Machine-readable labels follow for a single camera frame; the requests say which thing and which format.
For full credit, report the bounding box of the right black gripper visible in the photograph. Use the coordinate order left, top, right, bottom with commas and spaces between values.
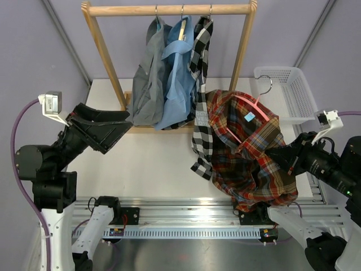
266, 129, 361, 196

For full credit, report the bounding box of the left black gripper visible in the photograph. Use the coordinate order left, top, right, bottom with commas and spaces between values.
53, 102, 133, 172

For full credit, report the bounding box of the red plaid shirt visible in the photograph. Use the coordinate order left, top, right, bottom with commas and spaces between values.
206, 90, 298, 212

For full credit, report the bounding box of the pink hanger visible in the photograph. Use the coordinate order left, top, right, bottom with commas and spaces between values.
222, 91, 274, 145

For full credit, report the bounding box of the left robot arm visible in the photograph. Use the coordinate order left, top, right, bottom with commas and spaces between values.
11, 103, 132, 270

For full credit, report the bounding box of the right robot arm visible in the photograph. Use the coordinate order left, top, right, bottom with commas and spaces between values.
256, 132, 360, 270

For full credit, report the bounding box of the grey shirt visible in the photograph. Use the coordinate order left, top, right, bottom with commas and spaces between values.
127, 17, 171, 126

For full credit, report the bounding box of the black white checked shirt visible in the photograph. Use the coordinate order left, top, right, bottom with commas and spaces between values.
188, 16, 213, 181

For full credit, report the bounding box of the light blue shirt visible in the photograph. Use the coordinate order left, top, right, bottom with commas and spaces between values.
154, 16, 195, 130

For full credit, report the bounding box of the wooden hanger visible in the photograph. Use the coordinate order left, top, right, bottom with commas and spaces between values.
178, 4, 187, 41

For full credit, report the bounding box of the white plastic basket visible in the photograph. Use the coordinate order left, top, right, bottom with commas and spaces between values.
253, 66, 318, 125

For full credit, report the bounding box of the wooden clothes rack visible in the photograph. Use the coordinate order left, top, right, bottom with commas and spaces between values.
81, 0, 258, 135

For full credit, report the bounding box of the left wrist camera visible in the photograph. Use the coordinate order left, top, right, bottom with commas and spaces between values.
38, 91, 69, 126

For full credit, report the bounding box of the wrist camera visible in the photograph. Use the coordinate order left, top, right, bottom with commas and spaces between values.
38, 91, 69, 126
311, 110, 344, 145

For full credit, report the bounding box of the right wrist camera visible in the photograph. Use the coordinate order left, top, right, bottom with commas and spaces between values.
311, 110, 344, 145

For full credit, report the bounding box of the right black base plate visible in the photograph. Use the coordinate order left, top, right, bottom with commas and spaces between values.
239, 206, 276, 226

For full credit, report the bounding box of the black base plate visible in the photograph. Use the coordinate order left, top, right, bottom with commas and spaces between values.
110, 207, 140, 226
239, 206, 276, 226

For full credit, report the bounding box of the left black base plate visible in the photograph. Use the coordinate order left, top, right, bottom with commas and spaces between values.
110, 207, 140, 226

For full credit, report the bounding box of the white slotted cable duct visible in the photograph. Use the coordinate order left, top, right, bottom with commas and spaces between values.
102, 228, 261, 239

